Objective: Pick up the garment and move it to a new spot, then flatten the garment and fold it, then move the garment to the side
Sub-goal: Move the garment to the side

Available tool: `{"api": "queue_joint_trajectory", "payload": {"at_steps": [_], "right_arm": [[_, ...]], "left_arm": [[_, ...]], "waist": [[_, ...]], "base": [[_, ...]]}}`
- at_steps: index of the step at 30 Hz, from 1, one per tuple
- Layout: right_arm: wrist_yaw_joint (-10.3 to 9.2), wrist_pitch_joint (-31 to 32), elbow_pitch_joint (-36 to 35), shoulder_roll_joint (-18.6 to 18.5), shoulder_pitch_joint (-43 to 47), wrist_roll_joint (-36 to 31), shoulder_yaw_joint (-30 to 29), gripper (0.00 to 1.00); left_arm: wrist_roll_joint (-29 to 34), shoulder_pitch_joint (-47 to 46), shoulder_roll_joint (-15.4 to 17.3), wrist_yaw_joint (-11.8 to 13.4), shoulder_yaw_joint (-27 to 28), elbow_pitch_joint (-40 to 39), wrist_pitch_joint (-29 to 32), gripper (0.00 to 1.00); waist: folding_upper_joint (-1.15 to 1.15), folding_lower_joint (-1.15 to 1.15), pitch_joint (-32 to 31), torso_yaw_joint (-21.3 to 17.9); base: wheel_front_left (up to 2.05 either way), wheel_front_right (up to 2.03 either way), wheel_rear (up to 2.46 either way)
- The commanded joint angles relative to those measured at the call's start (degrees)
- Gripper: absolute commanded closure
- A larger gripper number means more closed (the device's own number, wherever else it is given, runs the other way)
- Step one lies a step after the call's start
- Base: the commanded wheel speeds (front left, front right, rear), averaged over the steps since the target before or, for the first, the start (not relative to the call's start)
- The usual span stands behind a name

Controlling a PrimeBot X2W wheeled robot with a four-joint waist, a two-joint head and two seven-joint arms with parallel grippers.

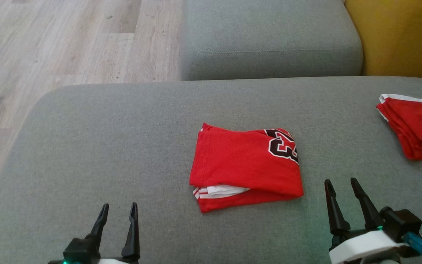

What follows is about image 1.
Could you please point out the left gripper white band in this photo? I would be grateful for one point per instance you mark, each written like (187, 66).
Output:
(81, 253)

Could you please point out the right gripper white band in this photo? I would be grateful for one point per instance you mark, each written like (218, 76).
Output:
(361, 245)

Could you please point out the red shorts with white stripes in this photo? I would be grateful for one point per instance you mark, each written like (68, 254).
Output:
(419, 128)

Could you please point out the red jersey number 23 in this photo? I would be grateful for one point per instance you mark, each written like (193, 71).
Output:
(240, 161)

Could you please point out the large grey sofa chaise cushion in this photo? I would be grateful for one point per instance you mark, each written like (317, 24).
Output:
(123, 146)

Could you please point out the grey sofa seat cushion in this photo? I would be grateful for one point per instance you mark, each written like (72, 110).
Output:
(269, 36)

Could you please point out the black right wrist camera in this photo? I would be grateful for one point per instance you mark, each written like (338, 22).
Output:
(401, 222)

